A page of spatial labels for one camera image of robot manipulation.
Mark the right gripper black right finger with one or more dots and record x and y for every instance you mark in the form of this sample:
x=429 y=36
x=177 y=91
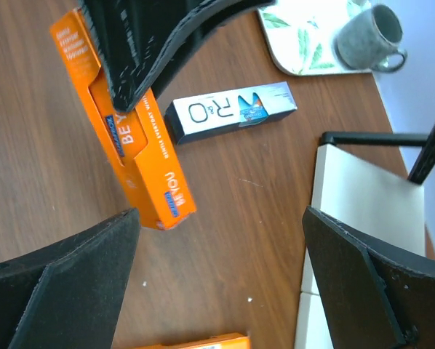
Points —
x=374 y=294

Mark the leaf patterned serving tray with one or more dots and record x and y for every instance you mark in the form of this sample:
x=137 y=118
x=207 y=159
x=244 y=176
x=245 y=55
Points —
x=301 y=34

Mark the grey ceramic mug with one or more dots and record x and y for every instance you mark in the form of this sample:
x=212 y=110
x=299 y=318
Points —
x=370 y=41

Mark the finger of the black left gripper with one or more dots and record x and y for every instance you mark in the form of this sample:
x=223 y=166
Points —
x=143 y=44

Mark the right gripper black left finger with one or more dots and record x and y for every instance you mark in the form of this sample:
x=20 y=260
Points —
x=69 y=294

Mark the silver R&O toothpaste box centre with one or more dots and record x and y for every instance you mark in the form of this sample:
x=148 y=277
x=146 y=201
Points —
x=200 y=117

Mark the orange Curaprox box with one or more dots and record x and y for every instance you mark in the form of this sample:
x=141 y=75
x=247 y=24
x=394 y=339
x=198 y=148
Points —
x=137 y=144
x=225 y=341

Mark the cream three tier shelf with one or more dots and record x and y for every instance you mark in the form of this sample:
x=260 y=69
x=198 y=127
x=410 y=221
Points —
x=369 y=199

